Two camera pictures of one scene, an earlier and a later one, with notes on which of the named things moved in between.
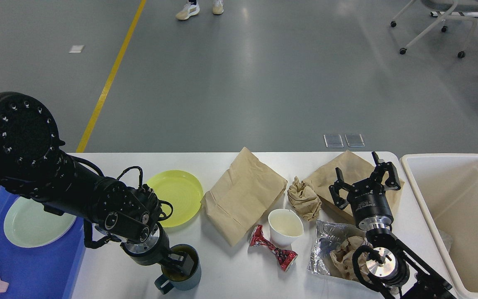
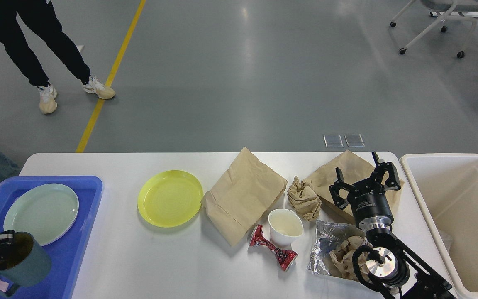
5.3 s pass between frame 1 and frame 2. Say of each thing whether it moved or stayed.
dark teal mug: moved
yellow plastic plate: stayed
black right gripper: stayed
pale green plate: stayed
